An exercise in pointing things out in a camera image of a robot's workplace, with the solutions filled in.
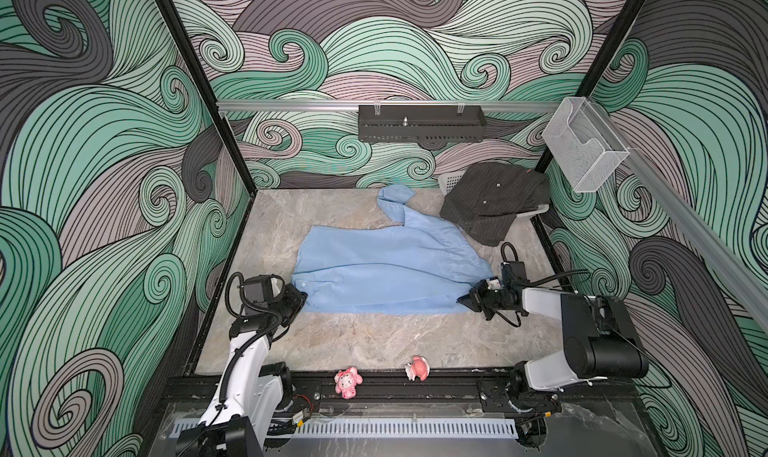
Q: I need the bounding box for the white slotted cable duct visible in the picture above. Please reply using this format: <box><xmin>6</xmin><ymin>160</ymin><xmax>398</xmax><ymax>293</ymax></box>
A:
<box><xmin>169</xmin><ymin>417</ymin><xmax>519</xmax><ymax>441</ymax></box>

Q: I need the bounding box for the right side aluminium rail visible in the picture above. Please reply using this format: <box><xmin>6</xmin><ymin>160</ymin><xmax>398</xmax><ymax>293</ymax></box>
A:
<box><xmin>602</xmin><ymin>109</ymin><xmax>767</xmax><ymax>328</ymax></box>

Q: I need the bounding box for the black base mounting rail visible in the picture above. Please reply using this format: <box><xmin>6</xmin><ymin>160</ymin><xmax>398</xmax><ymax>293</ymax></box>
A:
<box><xmin>161</xmin><ymin>369</ymin><xmax>637</xmax><ymax>415</ymax></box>

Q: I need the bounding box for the clear plastic wall bin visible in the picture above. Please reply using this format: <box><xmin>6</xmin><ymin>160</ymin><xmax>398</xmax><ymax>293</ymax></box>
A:
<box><xmin>542</xmin><ymin>97</ymin><xmax>629</xmax><ymax>194</ymax></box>

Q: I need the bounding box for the horizontal aluminium rail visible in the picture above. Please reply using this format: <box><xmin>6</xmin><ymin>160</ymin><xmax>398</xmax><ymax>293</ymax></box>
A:
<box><xmin>216</xmin><ymin>99</ymin><xmax>560</xmax><ymax>114</ymax></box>

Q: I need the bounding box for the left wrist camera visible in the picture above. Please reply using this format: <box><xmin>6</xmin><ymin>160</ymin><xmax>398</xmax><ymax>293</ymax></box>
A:
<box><xmin>240</xmin><ymin>274</ymin><xmax>285</xmax><ymax>307</ymax></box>

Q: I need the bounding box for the dark grey striped shirt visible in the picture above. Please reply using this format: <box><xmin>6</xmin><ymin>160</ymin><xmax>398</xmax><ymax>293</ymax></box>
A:
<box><xmin>439</xmin><ymin>162</ymin><xmax>550</xmax><ymax>247</ymax></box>

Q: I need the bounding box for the pink white plush toy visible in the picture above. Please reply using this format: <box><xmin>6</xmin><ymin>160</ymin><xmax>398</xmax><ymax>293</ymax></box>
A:
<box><xmin>404</xmin><ymin>355</ymin><xmax>430</xmax><ymax>382</ymax></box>

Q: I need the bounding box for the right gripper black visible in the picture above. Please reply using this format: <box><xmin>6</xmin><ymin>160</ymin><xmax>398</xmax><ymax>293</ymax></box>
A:
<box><xmin>457</xmin><ymin>280</ymin><xmax>513</xmax><ymax>321</ymax></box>

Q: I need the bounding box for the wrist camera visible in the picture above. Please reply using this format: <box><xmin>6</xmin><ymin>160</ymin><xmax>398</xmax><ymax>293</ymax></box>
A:
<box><xmin>500</xmin><ymin>261</ymin><xmax>529</xmax><ymax>287</ymax></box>
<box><xmin>240</xmin><ymin>274</ymin><xmax>285</xmax><ymax>307</ymax></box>

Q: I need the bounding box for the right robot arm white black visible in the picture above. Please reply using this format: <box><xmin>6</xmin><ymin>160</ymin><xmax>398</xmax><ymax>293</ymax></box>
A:
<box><xmin>457</xmin><ymin>242</ymin><xmax>650</xmax><ymax>416</ymax></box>

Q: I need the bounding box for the pink plush pig toy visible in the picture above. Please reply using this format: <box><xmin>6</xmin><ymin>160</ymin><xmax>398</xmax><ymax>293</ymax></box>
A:
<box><xmin>334</xmin><ymin>366</ymin><xmax>363</xmax><ymax>400</ymax></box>

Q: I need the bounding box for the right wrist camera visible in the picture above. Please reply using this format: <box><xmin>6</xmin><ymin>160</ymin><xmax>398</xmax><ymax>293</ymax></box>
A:
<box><xmin>500</xmin><ymin>261</ymin><xmax>529</xmax><ymax>287</ymax></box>

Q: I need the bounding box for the light blue long sleeve shirt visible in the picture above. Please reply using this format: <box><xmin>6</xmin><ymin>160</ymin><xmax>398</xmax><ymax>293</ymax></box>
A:
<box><xmin>291</xmin><ymin>185</ymin><xmax>493</xmax><ymax>315</ymax></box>

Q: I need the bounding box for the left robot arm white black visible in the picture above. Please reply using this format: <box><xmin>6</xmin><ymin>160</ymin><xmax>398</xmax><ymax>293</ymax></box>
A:
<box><xmin>174</xmin><ymin>272</ymin><xmax>313</xmax><ymax>456</ymax></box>

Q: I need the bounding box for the left black frame post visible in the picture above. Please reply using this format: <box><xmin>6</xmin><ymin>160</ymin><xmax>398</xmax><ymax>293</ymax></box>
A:
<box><xmin>154</xmin><ymin>0</ymin><xmax>257</xmax><ymax>199</ymax></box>

